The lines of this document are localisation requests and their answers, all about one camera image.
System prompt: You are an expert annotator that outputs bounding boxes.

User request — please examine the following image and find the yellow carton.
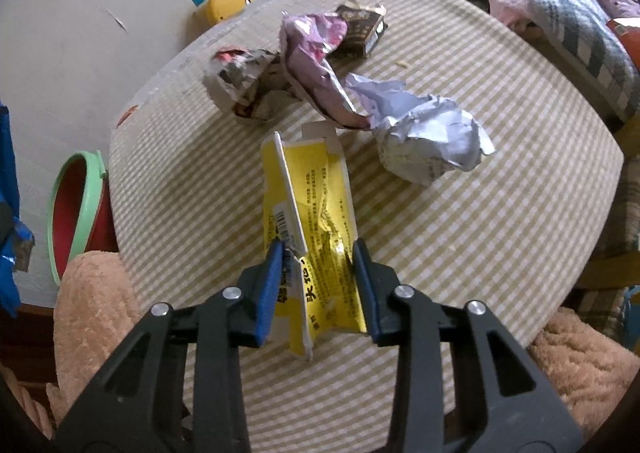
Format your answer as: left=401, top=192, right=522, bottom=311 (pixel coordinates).
left=260, top=121, right=362, bottom=364

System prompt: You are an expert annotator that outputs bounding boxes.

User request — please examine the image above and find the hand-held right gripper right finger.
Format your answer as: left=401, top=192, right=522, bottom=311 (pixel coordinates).
left=351, top=238, right=586, bottom=453

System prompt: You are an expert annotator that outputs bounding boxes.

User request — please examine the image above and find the crumpled red white paper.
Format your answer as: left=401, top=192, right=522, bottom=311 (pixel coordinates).
left=202, top=48, right=296, bottom=126

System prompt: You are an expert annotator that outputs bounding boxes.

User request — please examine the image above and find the green rimmed red bin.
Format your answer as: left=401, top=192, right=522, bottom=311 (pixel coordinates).
left=46, top=150, right=120, bottom=287

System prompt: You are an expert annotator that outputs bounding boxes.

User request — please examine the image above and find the yellow toy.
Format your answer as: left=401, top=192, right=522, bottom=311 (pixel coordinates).
left=205, top=0, right=255, bottom=26

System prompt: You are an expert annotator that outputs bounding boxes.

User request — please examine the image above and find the dark brown small box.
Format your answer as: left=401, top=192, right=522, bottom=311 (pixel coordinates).
left=334, top=0, right=388, bottom=60

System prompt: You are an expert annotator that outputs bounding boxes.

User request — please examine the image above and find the crumpled grey paper ball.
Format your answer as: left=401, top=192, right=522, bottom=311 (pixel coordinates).
left=345, top=73, right=497, bottom=188

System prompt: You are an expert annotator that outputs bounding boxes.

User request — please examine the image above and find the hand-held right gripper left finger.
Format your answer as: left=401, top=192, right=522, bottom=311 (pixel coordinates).
left=50, top=239, right=287, bottom=453

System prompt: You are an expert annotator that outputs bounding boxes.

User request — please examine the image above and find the crumpled purple wrapper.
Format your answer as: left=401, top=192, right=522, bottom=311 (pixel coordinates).
left=278, top=12, right=373, bottom=131

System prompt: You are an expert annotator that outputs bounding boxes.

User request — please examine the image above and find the pink grey blanket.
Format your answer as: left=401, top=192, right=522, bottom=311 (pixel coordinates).
left=482, top=0, right=640, bottom=121

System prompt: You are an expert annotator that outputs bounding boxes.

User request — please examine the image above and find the beige fluffy cushion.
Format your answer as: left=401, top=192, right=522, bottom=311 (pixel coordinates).
left=46, top=250, right=152, bottom=439

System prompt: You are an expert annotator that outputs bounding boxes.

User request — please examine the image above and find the striped beige tablecloth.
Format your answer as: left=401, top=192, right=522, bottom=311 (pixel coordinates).
left=107, top=0, right=626, bottom=453

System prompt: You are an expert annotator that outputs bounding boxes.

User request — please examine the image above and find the blue snack wrapper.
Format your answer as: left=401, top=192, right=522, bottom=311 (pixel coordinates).
left=0, top=102, right=37, bottom=320

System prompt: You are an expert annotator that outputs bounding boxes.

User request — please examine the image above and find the beige plush blanket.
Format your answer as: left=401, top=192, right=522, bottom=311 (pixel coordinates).
left=527, top=307, right=640, bottom=426

